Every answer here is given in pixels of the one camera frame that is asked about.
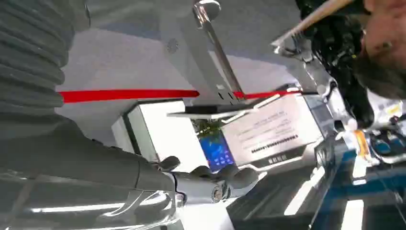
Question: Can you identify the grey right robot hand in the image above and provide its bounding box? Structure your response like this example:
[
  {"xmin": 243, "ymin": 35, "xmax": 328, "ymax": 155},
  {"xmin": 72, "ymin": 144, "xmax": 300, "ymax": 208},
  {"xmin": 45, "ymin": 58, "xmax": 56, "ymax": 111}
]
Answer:
[{"xmin": 0, "ymin": 115, "xmax": 260, "ymax": 230}]

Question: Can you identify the red barrier belt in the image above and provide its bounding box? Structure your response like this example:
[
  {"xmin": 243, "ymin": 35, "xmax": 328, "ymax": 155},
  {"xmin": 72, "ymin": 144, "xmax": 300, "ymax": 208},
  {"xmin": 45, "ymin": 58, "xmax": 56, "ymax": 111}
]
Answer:
[{"xmin": 58, "ymin": 89, "xmax": 301, "ymax": 104}]

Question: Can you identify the white lit display panel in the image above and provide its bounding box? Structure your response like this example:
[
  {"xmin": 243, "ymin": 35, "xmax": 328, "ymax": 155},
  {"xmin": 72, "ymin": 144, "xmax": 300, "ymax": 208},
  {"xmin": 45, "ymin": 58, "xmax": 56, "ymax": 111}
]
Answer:
[{"xmin": 111, "ymin": 100, "xmax": 210, "ymax": 173}]

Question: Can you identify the ribbed grey right arm sleeve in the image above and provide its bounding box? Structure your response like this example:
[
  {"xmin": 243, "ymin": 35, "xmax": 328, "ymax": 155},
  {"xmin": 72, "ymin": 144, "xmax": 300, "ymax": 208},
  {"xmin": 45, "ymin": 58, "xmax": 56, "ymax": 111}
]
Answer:
[{"xmin": 0, "ymin": 0, "xmax": 91, "ymax": 127}]

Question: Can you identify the green plant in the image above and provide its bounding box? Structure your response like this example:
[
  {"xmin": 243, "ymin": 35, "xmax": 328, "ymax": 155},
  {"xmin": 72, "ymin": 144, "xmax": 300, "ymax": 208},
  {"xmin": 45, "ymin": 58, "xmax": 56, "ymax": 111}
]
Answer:
[{"xmin": 192, "ymin": 118, "xmax": 223, "ymax": 138}]

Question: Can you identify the blue touch screen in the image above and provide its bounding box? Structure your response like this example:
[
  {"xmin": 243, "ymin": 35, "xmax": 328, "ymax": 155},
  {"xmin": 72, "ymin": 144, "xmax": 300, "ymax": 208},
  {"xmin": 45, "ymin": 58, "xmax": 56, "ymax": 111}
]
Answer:
[{"xmin": 199, "ymin": 132, "xmax": 236, "ymax": 173}]

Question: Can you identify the grey metal stand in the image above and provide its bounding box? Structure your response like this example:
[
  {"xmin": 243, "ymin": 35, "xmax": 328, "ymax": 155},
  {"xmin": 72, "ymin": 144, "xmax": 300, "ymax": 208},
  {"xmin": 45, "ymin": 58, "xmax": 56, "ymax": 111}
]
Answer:
[{"xmin": 160, "ymin": 0, "xmax": 254, "ymax": 120}]

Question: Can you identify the white printed sign board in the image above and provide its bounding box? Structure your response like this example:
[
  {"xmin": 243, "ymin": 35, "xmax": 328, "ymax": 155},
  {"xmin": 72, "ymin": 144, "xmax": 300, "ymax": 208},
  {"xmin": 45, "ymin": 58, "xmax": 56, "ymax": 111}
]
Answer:
[{"xmin": 221, "ymin": 93, "xmax": 324, "ymax": 170}]

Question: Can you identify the pale wooden bar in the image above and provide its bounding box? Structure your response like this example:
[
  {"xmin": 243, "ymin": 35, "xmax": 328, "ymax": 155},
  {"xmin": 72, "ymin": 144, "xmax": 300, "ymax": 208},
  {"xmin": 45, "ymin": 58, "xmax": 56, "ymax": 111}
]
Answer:
[{"xmin": 271, "ymin": 0, "xmax": 355, "ymax": 47}]

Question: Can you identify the orange labelled white item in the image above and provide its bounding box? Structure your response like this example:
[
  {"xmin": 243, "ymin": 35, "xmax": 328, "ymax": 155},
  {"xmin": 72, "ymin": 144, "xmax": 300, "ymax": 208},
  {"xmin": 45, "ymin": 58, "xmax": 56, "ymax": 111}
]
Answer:
[{"xmin": 344, "ymin": 129, "xmax": 372, "ymax": 161}]

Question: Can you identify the person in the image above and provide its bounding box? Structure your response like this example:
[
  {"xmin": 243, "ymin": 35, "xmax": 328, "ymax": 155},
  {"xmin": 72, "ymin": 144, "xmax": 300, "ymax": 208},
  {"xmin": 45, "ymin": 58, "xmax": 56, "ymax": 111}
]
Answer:
[{"xmin": 351, "ymin": 0, "xmax": 406, "ymax": 100}]

